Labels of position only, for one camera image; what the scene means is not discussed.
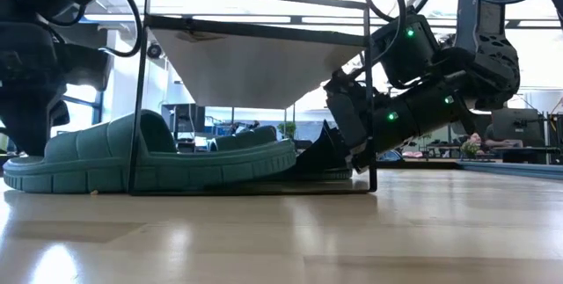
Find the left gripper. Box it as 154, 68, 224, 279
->
0, 22, 71, 158

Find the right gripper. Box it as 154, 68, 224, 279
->
298, 79, 476, 174

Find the green slide sandal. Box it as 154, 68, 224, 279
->
2, 108, 299, 195
207, 124, 355, 183

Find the black-framed wooden shelf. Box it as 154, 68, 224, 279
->
127, 0, 379, 196

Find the potted green plant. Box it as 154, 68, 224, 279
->
276, 120, 296, 141

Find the dark cabinet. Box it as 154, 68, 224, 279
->
160, 102, 207, 153

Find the person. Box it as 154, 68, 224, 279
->
483, 123, 524, 149

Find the large black monitor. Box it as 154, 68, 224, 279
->
491, 107, 542, 142

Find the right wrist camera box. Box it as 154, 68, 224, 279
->
323, 69, 369, 97

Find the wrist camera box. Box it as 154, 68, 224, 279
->
323, 69, 369, 97
65, 44, 113, 94

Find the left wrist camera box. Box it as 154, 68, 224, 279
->
65, 44, 113, 94

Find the black left camera cable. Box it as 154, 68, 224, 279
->
90, 0, 145, 59

